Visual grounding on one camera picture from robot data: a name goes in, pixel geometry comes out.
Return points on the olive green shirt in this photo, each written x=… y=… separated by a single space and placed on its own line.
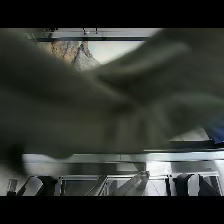
x=83 y=110

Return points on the blue garment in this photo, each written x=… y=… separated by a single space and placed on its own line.
x=216 y=131

